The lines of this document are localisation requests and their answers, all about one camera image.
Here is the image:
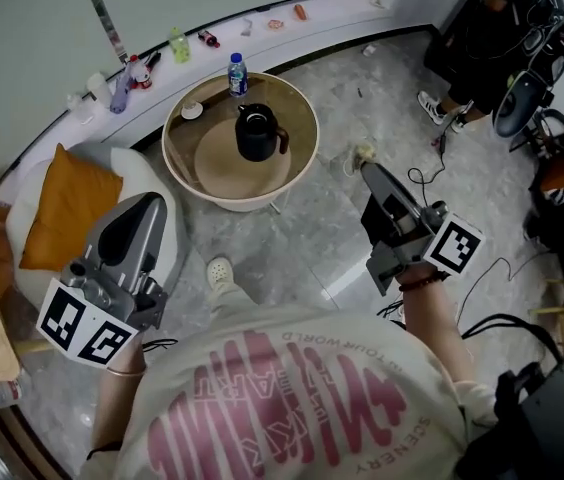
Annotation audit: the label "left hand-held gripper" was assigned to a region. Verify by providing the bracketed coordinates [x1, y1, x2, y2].
[35, 193, 169, 367]

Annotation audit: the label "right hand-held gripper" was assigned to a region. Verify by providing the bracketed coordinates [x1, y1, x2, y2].
[360, 163, 486, 297]

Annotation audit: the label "black kettle jug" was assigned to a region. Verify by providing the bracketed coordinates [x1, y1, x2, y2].
[234, 102, 291, 164]

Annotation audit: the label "person's right forearm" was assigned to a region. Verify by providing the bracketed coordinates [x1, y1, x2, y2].
[398, 267, 469, 385]

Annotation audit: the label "orange cushion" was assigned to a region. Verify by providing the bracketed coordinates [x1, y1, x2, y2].
[18, 142, 125, 273]

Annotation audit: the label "white armchair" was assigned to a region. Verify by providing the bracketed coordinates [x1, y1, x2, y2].
[5, 142, 189, 310]

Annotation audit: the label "white clog shoe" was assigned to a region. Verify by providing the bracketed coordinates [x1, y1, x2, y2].
[205, 256, 236, 295]

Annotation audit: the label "round glass-top table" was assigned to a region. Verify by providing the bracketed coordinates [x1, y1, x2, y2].
[161, 71, 321, 214]

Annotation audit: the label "beige trousers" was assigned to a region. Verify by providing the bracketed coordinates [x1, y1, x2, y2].
[208, 281, 269, 320]

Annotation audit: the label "beige round table base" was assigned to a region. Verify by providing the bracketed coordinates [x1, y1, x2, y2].
[194, 117, 294, 201]

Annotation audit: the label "clear glass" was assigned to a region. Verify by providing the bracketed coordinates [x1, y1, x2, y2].
[65, 92, 95, 125]

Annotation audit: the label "white cup with saucer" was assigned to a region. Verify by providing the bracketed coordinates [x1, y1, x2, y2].
[180, 98, 205, 121]

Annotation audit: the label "white paper cup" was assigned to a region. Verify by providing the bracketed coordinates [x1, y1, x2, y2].
[85, 71, 113, 107]

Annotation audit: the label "cream pink-printed T-shirt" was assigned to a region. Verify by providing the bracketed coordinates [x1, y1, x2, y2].
[79, 301, 499, 480]

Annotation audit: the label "black chair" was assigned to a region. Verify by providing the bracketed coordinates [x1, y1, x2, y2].
[524, 107, 564, 250]

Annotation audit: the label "white bottle red label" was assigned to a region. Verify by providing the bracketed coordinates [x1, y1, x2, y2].
[128, 54, 154, 91]

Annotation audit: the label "clear bottle red label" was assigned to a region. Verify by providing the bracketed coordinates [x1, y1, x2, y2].
[0, 379, 24, 410]

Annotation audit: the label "curved white ledge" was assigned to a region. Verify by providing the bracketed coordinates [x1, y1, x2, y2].
[0, 0, 441, 197]

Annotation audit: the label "blue-capped water bottle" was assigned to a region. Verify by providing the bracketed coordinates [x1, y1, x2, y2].
[226, 51, 250, 99]

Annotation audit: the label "green plastic bottle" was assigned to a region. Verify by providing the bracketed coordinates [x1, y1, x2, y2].
[168, 27, 192, 65]

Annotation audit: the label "dark cola bottle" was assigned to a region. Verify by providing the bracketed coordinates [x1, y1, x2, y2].
[196, 29, 222, 50]

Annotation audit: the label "black floor cable with adapter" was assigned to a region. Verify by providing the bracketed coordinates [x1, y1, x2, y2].
[406, 131, 463, 205]

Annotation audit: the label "red bead bracelet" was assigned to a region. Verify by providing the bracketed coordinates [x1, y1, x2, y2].
[397, 271, 451, 294]

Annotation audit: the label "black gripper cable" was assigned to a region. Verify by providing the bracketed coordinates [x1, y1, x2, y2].
[140, 337, 179, 353]

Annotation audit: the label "thin gold bracelet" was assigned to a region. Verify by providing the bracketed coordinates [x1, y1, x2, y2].
[105, 364, 147, 380]

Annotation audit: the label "black pack cable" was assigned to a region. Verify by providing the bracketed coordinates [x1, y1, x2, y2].
[460, 312, 564, 365]

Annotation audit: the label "silver wall strip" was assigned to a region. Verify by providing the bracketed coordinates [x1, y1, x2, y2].
[77, 0, 130, 65]

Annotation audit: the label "black strap pack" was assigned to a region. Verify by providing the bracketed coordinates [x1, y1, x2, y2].
[454, 361, 564, 480]

